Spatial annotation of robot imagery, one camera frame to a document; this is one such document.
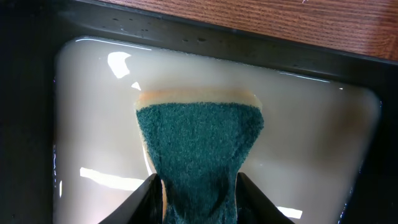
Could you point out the black tray of soapy water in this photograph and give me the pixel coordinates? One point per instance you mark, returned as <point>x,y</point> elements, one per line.
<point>111,114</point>

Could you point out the green and yellow sponge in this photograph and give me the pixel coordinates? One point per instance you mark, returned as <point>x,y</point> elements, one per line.
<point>197,141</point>

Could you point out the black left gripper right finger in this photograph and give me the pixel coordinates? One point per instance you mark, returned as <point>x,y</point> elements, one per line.
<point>253,207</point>

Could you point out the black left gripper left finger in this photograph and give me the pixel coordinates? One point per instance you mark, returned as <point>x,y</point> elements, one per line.
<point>144,205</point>

